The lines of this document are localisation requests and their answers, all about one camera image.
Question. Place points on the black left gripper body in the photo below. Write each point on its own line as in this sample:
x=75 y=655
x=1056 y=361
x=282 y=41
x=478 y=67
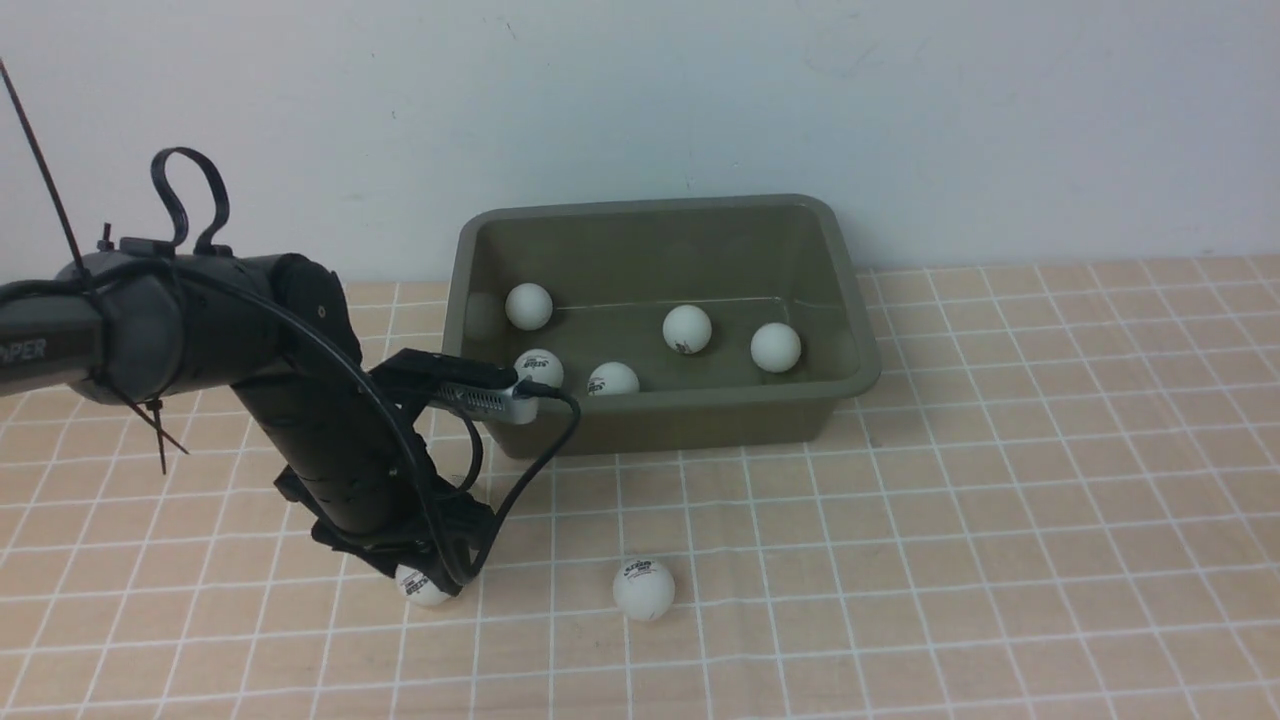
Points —
x=361 y=507

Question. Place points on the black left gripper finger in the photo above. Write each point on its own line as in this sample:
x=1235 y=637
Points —
x=455 y=562
x=384 y=550

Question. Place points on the white printed ping-pong ball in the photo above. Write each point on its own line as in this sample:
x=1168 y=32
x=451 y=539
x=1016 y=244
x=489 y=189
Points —
x=419 y=589

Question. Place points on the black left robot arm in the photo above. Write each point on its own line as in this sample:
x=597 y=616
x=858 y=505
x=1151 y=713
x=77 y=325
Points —
x=130 y=331

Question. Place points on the olive green plastic bin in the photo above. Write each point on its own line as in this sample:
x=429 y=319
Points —
x=615 y=269

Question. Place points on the checkered peach tablecloth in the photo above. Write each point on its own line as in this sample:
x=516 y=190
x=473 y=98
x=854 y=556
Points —
x=1059 y=502

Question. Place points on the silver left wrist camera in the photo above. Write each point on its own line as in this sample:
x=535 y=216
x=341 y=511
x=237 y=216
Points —
x=415 y=380

